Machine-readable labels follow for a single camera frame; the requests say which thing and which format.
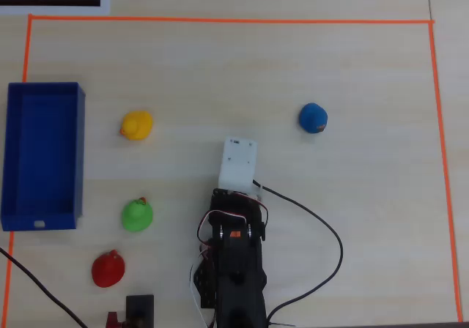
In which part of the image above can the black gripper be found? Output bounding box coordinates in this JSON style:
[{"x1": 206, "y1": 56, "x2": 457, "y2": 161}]
[{"x1": 210, "y1": 187, "x2": 268, "y2": 223}]

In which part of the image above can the green rubber duck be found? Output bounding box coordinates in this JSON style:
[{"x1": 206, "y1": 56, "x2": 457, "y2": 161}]
[{"x1": 121, "y1": 196, "x2": 154, "y2": 233}]

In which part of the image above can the blue rubber duck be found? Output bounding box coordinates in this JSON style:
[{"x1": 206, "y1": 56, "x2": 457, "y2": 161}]
[{"x1": 298, "y1": 102, "x2": 328, "y2": 135}]

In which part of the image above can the yellow rubber duck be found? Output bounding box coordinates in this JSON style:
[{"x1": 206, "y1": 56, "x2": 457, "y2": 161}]
[{"x1": 119, "y1": 110, "x2": 154, "y2": 141}]

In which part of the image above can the red rubber duck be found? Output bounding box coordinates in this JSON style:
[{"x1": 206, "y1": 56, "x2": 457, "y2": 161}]
[{"x1": 91, "y1": 249, "x2": 126, "y2": 288}]

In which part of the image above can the blue plastic box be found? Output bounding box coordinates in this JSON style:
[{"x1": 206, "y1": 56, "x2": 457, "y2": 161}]
[{"x1": 1, "y1": 81, "x2": 86, "y2": 232}]

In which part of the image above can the black clamp block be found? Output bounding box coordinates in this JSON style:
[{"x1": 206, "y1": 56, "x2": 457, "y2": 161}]
[{"x1": 125, "y1": 294, "x2": 155, "y2": 328}]

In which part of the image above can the orange tape strip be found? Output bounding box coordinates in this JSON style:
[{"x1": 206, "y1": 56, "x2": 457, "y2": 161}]
[
  {"x1": 1, "y1": 15, "x2": 34, "y2": 328},
  {"x1": 28, "y1": 14, "x2": 436, "y2": 25},
  {"x1": 427, "y1": 22, "x2": 464, "y2": 323}
]

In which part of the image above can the black strip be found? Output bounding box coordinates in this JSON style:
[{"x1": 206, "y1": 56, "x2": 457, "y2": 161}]
[{"x1": 0, "y1": 0, "x2": 101, "y2": 7}]

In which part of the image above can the red white servo wire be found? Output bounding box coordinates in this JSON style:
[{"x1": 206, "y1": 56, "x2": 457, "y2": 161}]
[
  {"x1": 196, "y1": 191, "x2": 270, "y2": 245},
  {"x1": 188, "y1": 246, "x2": 218, "y2": 328}
]

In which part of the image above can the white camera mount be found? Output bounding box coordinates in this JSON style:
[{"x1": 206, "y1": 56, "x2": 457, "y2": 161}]
[{"x1": 217, "y1": 136, "x2": 264, "y2": 201}]

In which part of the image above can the black camera cable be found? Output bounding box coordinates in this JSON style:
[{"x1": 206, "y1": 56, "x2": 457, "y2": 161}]
[{"x1": 252, "y1": 179, "x2": 344, "y2": 328}]

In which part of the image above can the red clamp handle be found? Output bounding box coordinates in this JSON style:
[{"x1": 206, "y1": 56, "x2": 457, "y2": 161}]
[{"x1": 106, "y1": 310, "x2": 128, "y2": 328}]

